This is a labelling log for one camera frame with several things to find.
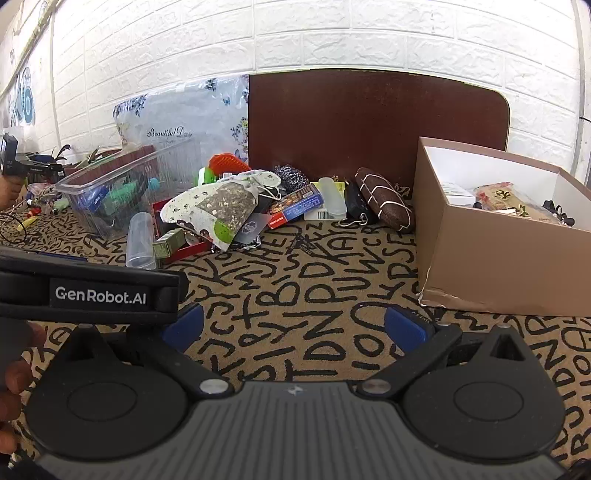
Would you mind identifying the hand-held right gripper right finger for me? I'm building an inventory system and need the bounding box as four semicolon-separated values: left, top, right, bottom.
358;305;546;400

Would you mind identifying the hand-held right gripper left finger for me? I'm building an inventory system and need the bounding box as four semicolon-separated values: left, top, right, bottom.
46;302;236;400

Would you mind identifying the clear plastic tube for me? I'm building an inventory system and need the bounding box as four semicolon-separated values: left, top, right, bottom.
126;212;158;271

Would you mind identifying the small green box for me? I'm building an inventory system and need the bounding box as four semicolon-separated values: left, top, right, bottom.
152;228;188;265

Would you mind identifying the brown cardboard box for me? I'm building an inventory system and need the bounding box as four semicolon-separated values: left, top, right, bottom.
412;136;591;317

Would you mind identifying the white spotted snack bag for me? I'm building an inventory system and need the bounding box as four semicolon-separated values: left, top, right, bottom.
196;178;259;252

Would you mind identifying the brown wooden desktop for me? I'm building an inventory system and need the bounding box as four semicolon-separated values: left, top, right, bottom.
247;69;511;190

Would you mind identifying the person's left hand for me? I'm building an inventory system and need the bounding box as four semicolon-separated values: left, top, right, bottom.
0;320;47;457

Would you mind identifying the red tray box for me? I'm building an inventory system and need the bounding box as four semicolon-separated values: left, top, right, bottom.
150;198;215;265

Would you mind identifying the blue packet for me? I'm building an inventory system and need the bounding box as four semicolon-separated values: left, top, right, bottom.
85;187;112;213

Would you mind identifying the green packet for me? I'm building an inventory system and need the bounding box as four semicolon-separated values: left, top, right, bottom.
102;182;139;215

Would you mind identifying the clear plastic container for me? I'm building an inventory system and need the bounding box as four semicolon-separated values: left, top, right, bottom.
55;145;208;241

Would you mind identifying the letter-printed tablecloth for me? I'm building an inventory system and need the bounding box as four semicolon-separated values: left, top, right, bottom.
0;203;591;467

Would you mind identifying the white dotted shoe insole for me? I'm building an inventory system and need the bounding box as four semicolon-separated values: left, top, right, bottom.
159;170;282;232

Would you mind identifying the brown leather notebook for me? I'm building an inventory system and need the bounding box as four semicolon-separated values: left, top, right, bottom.
355;167;416;232

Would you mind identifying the black pouch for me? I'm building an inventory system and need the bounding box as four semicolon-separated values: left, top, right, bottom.
344;181;377;224

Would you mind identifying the white packet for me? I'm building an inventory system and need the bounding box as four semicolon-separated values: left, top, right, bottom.
438;180;476;208

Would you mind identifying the black handheld device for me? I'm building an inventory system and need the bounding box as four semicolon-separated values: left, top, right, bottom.
0;133;64;178

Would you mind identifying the translucent plastic case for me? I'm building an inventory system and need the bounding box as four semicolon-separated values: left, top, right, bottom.
316;176;347;220

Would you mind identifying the beige snack packet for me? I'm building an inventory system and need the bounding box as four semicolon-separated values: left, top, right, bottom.
475;182;550;220

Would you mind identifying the colourful playing card box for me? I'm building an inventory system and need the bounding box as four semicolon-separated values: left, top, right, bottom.
268;185;324;229

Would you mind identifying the orange silicone brush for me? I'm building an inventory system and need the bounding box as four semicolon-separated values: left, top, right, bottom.
209;154;252;178

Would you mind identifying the steel wool scrubber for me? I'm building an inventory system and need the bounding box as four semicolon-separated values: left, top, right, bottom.
272;165;309;192

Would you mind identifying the floral plastic bag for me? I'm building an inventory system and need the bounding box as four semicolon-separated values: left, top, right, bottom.
113;74;250;169

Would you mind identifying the small black clip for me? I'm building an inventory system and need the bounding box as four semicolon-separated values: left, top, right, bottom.
542;200;575;227

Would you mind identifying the blue wall sticker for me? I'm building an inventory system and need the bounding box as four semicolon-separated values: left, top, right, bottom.
9;68;37;126

